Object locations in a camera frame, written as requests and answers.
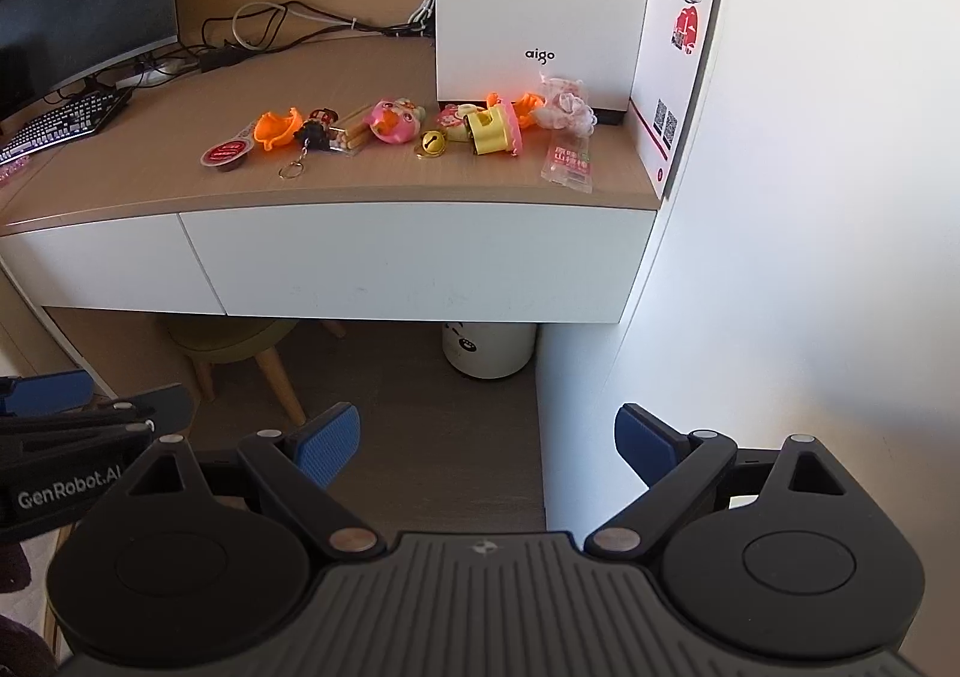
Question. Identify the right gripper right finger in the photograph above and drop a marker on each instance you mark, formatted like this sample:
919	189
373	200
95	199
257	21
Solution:
649	446

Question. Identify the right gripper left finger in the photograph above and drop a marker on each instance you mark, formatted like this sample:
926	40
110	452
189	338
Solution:
325	445

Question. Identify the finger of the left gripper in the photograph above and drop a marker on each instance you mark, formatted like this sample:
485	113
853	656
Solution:
169	409
45	394

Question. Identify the white desk drawer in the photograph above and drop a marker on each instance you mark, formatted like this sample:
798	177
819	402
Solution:
427	261

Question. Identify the red round jelly cup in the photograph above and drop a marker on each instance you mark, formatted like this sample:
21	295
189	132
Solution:
227	155

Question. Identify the orange plastic toy piece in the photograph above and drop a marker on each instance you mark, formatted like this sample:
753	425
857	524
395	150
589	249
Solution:
273	131

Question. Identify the clear red snack packet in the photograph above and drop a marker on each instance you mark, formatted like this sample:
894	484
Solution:
567	162

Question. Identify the dark doll keychain figure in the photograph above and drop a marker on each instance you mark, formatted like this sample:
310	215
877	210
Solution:
315	131

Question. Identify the wooden stick bundle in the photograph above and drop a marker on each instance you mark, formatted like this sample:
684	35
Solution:
350	133

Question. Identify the gold bell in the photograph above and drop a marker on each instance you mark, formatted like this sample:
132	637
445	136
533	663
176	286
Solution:
433	143

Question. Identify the pink round plush toy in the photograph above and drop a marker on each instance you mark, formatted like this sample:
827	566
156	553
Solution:
397	121

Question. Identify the yellow pink toy cup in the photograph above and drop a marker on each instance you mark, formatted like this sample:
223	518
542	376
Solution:
495	130

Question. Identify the red white round lid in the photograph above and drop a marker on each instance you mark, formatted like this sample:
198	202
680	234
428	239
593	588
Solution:
452	120

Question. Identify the orange translucent plastic toy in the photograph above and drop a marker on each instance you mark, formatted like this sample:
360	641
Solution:
517	114

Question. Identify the green wooden-legged chair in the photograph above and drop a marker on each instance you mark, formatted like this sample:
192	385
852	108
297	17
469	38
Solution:
209	342

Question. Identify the white left drawer front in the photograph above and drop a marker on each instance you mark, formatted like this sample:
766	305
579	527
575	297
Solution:
132	264

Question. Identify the black keyboard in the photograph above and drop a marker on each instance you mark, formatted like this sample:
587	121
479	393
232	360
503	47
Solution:
82	117

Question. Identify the black power adapter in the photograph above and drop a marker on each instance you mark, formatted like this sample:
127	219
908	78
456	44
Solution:
225	56

